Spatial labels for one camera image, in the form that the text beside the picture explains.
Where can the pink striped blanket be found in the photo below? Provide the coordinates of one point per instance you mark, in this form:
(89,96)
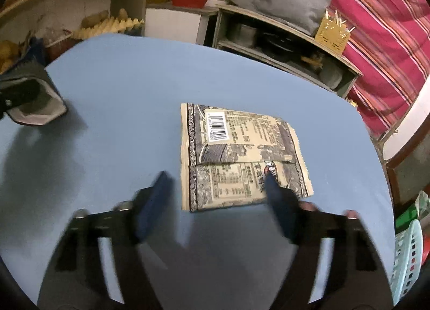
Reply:
(379,27)

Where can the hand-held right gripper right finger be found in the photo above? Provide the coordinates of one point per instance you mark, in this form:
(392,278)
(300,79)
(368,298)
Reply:
(280,205)

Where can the black pan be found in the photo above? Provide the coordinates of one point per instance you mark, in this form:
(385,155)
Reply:
(277,44)

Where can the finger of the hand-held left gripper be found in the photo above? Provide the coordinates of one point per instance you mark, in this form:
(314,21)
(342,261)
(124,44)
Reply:
(16,93)

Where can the teal plastic basket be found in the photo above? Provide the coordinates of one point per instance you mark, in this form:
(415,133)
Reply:
(408,263)

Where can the yellow egg tray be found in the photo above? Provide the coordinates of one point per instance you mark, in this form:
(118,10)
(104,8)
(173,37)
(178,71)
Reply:
(111,26)

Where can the metal pot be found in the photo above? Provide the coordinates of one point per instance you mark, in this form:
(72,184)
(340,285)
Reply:
(244,33)

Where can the yellow toothpick box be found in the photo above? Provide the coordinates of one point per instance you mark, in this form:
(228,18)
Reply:
(332,34)

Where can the low wooden shelf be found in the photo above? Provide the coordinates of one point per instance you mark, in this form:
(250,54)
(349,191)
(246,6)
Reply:
(289,61)

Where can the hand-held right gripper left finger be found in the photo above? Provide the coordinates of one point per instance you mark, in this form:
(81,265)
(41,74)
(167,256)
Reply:
(153,209)

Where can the yellow plastic bag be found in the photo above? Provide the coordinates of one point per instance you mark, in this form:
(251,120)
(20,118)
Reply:
(8,54)

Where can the beige printed wrapper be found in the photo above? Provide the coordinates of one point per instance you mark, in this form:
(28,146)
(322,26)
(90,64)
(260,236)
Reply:
(235,148)

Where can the white cabinet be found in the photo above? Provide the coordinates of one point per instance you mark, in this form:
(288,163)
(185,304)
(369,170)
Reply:
(174,24)

